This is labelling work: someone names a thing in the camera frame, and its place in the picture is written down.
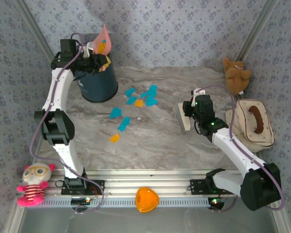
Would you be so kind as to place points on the small blue paper scrap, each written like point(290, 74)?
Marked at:
point(143, 95)

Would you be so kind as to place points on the orange paper scrap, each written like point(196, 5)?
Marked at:
point(102, 48)
point(138, 103)
point(114, 138)

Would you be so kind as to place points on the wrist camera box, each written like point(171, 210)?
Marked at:
point(198, 91)
point(88, 49)

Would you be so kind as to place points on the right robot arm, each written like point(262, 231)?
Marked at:
point(237, 150)

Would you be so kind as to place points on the pink white plush doll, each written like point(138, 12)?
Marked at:
point(31, 194)

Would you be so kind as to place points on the large blue paper scrap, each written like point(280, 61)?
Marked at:
point(152, 90)

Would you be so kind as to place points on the cream hand brush grey bristles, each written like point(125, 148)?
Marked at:
point(185, 121)

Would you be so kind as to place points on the pink plastic dustpan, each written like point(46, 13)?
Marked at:
point(104, 34)

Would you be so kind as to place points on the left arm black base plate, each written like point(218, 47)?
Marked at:
point(97, 187)

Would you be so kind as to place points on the aluminium rail frame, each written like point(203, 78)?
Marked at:
point(148, 179)

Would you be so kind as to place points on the aluminium corner post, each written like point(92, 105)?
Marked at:
point(36, 26)
point(257, 30)

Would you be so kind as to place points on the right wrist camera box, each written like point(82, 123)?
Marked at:
point(198, 91)

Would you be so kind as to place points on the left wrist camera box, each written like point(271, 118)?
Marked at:
point(88, 49)

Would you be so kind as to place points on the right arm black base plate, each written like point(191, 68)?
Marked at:
point(196, 187)

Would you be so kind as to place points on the dark blue trash bin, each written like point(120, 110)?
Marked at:
point(99, 85)

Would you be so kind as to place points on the brown teddy bear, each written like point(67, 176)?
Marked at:
point(235, 77)

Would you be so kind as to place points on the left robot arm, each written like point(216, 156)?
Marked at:
point(63, 155)

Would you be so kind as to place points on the orange plastic dish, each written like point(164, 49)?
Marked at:
point(146, 200)

